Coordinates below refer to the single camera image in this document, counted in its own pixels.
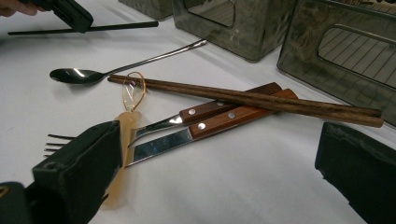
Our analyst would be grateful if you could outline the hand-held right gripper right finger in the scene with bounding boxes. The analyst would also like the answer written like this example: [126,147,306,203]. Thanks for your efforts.
[315,121,396,224]

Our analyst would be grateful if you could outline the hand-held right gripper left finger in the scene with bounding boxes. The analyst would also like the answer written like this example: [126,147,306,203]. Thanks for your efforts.
[32,120,123,224]

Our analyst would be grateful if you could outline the black chopstick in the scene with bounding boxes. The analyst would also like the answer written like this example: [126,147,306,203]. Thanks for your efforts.
[7,21,160,36]

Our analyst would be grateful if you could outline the small wooden utensil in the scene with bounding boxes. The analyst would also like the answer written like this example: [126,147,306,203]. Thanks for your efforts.
[101,71,148,210]

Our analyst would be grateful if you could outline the metal spoon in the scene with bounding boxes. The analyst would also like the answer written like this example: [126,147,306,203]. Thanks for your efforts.
[49,38,208,86]

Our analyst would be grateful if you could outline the brown wooden chopstick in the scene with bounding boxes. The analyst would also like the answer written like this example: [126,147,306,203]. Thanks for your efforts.
[106,77,385,129]
[108,74,383,119]

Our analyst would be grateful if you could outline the smoky transparent plastic bin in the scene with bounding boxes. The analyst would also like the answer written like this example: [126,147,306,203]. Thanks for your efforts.
[172,0,298,63]
[118,0,176,21]
[276,0,396,127]

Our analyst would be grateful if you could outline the wooden-handled metal fork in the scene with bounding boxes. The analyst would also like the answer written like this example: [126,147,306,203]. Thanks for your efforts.
[43,81,283,158]

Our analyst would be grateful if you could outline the wooden-handled metal knife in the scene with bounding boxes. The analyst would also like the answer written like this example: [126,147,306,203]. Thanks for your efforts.
[125,88,299,168]

